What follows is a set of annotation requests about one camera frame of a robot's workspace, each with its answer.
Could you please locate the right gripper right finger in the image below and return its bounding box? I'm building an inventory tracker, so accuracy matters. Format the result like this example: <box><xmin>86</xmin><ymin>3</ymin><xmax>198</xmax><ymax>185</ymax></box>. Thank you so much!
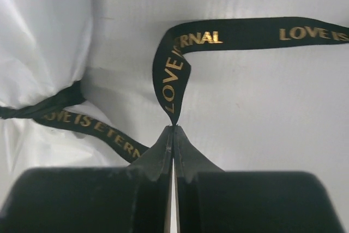
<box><xmin>173</xmin><ymin>126</ymin><xmax>344</xmax><ymax>232</ymax></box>

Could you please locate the black printed ribbon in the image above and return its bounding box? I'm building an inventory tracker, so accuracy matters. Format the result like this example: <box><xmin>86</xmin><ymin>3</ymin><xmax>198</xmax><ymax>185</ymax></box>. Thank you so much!
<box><xmin>1</xmin><ymin>17</ymin><xmax>348</xmax><ymax>163</ymax></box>

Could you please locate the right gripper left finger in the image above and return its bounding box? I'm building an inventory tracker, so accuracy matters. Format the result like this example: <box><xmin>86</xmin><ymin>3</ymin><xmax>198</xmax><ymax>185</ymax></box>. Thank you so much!
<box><xmin>1</xmin><ymin>126</ymin><xmax>173</xmax><ymax>232</ymax></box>

